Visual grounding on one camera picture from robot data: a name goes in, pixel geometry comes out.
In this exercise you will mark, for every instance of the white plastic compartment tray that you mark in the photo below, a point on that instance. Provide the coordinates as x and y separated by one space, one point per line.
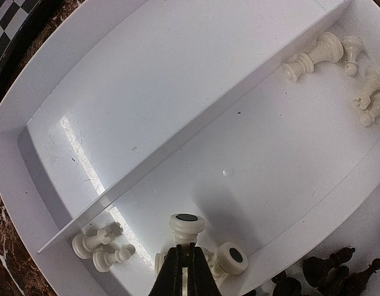
120 86

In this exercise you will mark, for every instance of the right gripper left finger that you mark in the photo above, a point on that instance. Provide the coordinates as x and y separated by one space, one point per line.
168 273

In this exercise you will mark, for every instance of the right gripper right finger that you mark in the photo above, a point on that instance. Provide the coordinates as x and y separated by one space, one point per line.
200 279

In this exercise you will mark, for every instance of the pile of black chess pieces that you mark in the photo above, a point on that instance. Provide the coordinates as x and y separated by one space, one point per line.
330 276

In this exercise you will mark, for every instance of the black grey chessboard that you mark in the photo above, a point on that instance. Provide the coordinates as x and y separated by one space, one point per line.
20 22

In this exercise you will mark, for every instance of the white queen chess piece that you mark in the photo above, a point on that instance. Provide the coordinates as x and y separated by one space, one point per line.
186 228

